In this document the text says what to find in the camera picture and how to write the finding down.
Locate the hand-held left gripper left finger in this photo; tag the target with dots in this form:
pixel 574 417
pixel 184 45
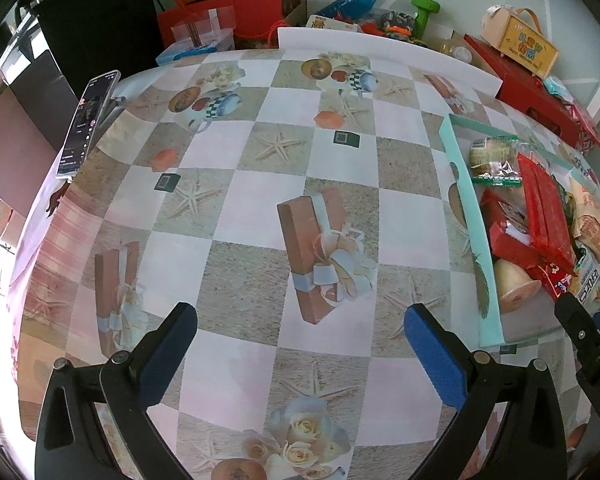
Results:
pixel 167 355

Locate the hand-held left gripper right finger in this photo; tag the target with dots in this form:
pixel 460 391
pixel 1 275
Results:
pixel 435 360

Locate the small red snack packet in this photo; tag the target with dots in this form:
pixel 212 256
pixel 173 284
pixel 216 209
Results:
pixel 555 275

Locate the red packet white label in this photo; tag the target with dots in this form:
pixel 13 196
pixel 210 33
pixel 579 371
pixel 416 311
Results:
pixel 510 230

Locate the shiny red patterned packet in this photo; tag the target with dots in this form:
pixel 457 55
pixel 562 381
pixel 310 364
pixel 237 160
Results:
pixel 545 210

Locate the teal tray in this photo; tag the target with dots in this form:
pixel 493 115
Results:
pixel 472 220

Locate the clear bread packet green ends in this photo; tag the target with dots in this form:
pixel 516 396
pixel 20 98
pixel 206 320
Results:
pixel 495 160

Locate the pink printed cloth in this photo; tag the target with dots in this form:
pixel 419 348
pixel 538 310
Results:
pixel 30 270

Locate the red patterned pouch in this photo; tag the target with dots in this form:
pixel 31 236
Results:
pixel 587 125

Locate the blue face mask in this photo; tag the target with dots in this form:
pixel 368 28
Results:
pixel 560 87

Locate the flat red box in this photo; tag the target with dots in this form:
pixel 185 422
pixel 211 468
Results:
pixel 530 90

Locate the smartphone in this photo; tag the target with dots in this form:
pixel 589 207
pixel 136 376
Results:
pixel 87 120

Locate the grey phone stand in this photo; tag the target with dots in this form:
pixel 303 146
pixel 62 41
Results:
pixel 112 105

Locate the brown cabinet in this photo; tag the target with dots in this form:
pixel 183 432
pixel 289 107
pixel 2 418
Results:
pixel 15 130

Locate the clear plastic container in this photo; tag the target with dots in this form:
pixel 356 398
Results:
pixel 195 51

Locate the black cabinet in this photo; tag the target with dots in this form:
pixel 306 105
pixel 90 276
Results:
pixel 95 25

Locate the pile of small toys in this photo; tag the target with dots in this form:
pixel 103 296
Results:
pixel 390 22

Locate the green dumbbell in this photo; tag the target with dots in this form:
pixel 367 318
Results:
pixel 422 12

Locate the white and yellow card box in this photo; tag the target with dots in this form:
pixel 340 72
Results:
pixel 330 24

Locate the large red box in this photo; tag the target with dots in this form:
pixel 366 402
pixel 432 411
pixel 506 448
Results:
pixel 260 10

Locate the cardboard box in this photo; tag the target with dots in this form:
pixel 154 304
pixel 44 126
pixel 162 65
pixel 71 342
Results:
pixel 295 15

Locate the blue plastic bag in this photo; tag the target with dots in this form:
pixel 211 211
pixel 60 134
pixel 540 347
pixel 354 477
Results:
pixel 350 2

